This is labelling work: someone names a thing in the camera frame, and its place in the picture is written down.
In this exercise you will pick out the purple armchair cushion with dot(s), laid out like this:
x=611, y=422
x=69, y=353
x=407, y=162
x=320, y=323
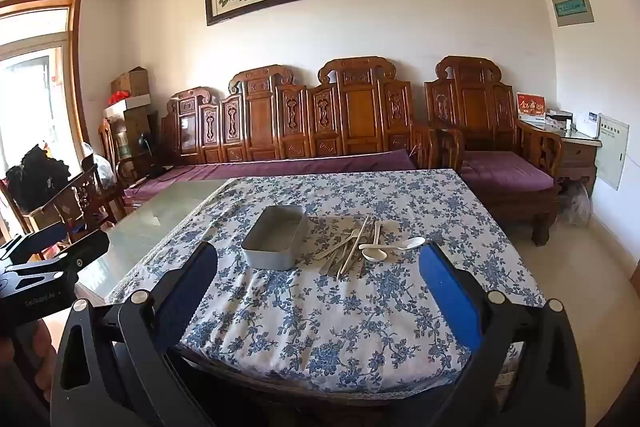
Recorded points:
x=505, y=169

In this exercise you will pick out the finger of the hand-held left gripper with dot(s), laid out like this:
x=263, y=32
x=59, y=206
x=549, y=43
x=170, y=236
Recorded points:
x=35, y=247
x=82, y=249

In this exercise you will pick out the carved wooden sofa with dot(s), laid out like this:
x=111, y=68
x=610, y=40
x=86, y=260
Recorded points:
x=260, y=122

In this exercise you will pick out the brown cardboard box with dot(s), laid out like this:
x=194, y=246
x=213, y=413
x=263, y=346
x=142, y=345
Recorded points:
x=131, y=82

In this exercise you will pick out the wood framed window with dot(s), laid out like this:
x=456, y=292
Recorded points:
x=25, y=82

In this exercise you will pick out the red gift box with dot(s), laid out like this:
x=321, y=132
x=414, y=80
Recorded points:
x=530, y=108

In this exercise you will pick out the carved wooden armchair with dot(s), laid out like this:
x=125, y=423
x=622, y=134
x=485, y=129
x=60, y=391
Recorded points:
x=470, y=107

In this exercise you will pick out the grey metal tray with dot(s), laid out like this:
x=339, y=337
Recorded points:
x=272, y=232

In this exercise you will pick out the white box with red flowers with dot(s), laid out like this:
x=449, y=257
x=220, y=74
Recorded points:
x=125, y=104

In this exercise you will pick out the green wall panel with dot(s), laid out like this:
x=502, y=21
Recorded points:
x=572, y=5

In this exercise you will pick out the black clothing pile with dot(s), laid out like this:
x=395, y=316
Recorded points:
x=35, y=177

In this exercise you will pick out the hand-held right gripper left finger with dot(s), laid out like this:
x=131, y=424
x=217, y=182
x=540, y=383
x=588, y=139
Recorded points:
x=192, y=289

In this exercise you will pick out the carved wooden chair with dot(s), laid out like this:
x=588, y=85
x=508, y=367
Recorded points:
x=82, y=202

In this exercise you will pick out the purple sofa cushion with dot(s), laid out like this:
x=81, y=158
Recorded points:
x=300, y=164

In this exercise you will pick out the white electrical panel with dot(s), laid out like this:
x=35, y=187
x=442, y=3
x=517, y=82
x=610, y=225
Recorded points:
x=612, y=152

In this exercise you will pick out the wooden side table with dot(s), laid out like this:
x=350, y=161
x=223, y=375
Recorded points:
x=575, y=157

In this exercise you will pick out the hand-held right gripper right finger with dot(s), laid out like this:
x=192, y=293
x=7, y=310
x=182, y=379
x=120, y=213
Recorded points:
x=450, y=292

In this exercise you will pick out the white plastic bag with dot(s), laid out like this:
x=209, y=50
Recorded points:
x=102, y=169

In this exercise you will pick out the blue floral tablecloth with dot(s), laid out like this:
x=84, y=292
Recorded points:
x=325, y=322

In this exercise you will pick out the wooden chopstick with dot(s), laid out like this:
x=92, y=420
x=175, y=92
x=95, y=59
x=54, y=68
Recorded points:
x=371, y=247
x=353, y=247

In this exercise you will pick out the person's left hand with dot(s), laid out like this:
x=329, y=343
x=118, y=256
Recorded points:
x=47, y=352

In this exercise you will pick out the white carton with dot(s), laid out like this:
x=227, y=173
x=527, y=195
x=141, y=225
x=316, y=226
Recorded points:
x=586, y=124

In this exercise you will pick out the clear plastic bag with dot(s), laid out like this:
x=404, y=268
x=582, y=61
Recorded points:
x=575, y=202

